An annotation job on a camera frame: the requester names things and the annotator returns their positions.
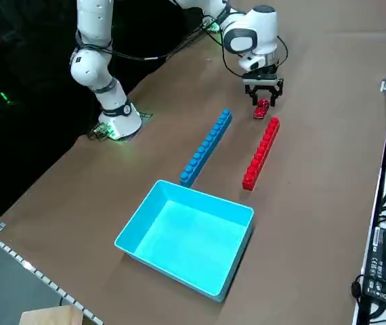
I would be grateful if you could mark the light wooden block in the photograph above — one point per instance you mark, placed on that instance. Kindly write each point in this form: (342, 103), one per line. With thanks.
(50, 315)

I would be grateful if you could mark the red toy car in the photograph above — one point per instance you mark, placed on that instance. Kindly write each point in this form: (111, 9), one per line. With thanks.
(260, 110)

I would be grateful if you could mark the blue building block row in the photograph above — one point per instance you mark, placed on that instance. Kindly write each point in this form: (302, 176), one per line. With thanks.
(206, 149)

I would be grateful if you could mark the red building block row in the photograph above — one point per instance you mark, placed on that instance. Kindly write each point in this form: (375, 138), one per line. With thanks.
(260, 155)

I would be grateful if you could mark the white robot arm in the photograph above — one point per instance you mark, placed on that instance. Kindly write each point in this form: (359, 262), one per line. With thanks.
(93, 67)

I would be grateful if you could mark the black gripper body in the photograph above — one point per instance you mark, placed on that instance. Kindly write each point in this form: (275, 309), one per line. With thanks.
(262, 72)

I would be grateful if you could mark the metal table edge rail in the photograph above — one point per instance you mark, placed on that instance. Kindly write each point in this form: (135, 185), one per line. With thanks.
(27, 267)

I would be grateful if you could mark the cyan plastic bin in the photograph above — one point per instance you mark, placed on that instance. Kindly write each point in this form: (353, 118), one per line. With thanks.
(186, 237)

